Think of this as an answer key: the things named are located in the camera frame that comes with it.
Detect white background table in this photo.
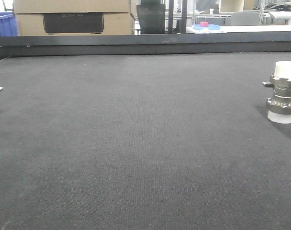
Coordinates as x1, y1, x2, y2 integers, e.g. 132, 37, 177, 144
186, 25, 291, 34

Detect black stacked bins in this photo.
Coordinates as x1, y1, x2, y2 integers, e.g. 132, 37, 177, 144
136, 0, 166, 35

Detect blue tray on table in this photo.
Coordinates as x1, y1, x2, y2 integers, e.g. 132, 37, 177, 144
192, 24, 221, 31

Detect black conveyor side rail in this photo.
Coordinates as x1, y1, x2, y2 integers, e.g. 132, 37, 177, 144
0, 26, 291, 60

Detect pink tape roll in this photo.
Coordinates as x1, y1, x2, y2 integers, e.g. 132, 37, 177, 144
200, 21, 209, 27

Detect grey office chair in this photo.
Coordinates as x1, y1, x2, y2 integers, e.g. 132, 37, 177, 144
225, 11, 259, 26

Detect large cardboard box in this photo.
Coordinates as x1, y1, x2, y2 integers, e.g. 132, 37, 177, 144
13, 0, 137, 36

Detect blue plastic crate background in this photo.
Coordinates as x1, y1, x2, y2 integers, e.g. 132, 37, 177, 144
0, 11, 18, 36

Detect metal valve with white caps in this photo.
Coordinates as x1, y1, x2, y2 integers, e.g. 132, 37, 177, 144
263, 61, 291, 124

